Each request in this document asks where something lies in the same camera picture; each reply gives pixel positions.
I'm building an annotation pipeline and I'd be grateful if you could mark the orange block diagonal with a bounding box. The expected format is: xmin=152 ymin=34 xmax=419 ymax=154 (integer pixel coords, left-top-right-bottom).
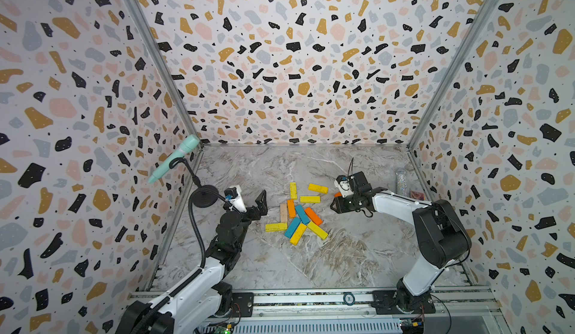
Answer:
xmin=305 ymin=207 xmax=323 ymax=226

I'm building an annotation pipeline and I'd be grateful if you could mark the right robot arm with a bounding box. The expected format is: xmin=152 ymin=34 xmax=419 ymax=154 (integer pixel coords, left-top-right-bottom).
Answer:
xmin=330 ymin=172 xmax=472 ymax=314

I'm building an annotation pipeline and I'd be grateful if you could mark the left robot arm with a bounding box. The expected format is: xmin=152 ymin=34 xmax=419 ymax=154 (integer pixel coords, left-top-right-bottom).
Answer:
xmin=116 ymin=186 xmax=268 ymax=333

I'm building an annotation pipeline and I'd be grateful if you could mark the beige wooden block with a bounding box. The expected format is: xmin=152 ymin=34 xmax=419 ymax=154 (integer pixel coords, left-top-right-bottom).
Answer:
xmin=280 ymin=202 xmax=289 ymax=223

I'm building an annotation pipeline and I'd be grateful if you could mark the orange block vertical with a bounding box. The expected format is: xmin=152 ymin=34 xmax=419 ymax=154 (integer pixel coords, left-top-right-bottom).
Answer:
xmin=287 ymin=199 xmax=296 ymax=219

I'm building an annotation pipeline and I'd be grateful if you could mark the yellow block top vertical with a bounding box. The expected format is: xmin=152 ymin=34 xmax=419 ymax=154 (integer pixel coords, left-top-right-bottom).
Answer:
xmin=289 ymin=182 xmax=298 ymax=200

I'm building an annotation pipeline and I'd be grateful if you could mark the black microphone stand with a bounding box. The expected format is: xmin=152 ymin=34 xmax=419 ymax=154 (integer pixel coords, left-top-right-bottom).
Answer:
xmin=172 ymin=158 xmax=223 ymax=208

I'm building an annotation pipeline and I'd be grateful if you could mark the teal block lower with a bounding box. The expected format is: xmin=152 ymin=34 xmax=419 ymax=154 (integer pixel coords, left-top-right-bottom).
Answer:
xmin=285 ymin=217 xmax=301 ymax=238

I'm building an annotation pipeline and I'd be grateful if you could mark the teal block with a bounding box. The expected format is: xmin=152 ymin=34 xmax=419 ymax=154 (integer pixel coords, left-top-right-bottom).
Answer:
xmin=285 ymin=217 xmax=301 ymax=238
xmin=295 ymin=205 xmax=311 ymax=226

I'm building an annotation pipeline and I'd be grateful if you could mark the teal block upper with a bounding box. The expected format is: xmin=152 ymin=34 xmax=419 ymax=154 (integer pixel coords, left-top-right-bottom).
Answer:
xmin=295 ymin=205 xmax=311 ymax=226

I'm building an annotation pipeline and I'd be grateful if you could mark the glitter filled clear tube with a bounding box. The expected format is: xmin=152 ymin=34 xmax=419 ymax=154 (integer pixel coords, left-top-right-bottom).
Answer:
xmin=396 ymin=168 xmax=409 ymax=196

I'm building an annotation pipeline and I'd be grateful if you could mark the yellow block bottom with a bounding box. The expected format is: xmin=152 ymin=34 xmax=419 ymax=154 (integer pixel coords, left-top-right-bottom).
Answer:
xmin=290 ymin=223 xmax=307 ymax=246

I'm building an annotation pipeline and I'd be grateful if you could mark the red playing card box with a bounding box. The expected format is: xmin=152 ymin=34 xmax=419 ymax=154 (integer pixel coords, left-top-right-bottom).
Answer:
xmin=410 ymin=190 xmax=426 ymax=201

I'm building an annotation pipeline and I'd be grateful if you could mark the mint green microphone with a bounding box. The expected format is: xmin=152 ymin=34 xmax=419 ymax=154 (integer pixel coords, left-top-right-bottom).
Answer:
xmin=148 ymin=134 xmax=200 ymax=184

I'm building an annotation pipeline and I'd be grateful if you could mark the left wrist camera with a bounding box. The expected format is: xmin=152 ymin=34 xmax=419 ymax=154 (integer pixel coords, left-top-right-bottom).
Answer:
xmin=224 ymin=185 xmax=247 ymax=213

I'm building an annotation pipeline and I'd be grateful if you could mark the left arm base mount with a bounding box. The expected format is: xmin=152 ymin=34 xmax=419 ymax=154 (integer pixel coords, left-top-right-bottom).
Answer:
xmin=214 ymin=292 xmax=255 ymax=320

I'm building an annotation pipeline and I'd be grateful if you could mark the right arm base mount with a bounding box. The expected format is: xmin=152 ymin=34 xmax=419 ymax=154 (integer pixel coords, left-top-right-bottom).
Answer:
xmin=370 ymin=290 xmax=437 ymax=315

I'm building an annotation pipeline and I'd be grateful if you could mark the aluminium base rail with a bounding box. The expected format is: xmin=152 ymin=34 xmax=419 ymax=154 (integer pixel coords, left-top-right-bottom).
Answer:
xmin=131 ymin=286 xmax=510 ymax=333

